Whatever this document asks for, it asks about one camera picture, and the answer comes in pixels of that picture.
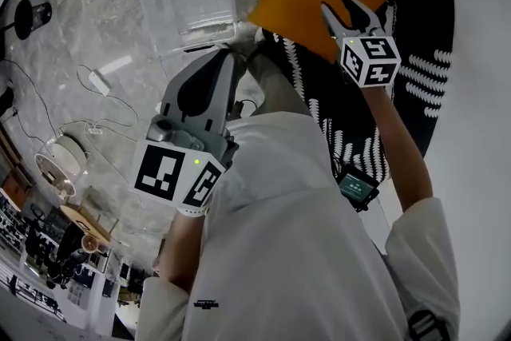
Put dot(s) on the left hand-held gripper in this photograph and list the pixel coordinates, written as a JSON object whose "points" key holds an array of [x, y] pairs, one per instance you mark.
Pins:
{"points": [[159, 173]]}

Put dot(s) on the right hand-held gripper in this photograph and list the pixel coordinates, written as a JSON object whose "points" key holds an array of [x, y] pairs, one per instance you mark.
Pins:
{"points": [[375, 74]]}

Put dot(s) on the person's right forearm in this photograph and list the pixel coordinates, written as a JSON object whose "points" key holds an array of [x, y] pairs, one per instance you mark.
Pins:
{"points": [[399, 155]]}

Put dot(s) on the person's left forearm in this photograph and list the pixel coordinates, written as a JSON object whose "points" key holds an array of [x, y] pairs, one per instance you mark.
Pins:
{"points": [[179, 247]]}

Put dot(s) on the black white patterned blanket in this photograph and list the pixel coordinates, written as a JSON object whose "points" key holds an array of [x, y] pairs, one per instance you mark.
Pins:
{"points": [[423, 32]]}

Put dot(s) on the person's grey trousers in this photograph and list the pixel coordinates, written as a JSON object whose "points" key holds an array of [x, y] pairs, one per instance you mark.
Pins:
{"points": [[275, 88]]}

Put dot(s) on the white power adapter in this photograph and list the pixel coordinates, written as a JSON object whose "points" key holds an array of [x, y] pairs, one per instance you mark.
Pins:
{"points": [[100, 82]]}

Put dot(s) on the small white power strip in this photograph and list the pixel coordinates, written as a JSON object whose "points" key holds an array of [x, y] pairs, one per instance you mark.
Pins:
{"points": [[94, 129]]}

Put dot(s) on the round white device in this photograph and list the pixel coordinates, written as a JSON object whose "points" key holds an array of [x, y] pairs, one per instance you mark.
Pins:
{"points": [[68, 155]]}

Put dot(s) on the person's white shirt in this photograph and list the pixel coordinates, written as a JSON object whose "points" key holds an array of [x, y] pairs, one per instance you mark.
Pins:
{"points": [[279, 231]]}

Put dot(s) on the small black green-screen monitor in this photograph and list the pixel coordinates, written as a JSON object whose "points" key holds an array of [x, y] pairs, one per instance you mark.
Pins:
{"points": [[356, 187]]}

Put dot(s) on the round clear-rimmed tray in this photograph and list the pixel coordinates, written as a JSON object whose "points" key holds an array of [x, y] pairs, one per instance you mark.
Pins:
{"points": [[54, 176]]}

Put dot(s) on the wooden table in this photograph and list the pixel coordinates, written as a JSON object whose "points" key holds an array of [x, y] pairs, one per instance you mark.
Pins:
{"points": [[85, 225]]}

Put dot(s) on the black mesh waste bin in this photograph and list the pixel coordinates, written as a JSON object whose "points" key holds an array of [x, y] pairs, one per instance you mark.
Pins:
{"points": [[42, 14]]}

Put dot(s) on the black standing fan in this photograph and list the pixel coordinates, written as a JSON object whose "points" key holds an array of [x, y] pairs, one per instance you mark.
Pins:
{"points": [[22, 18]]}

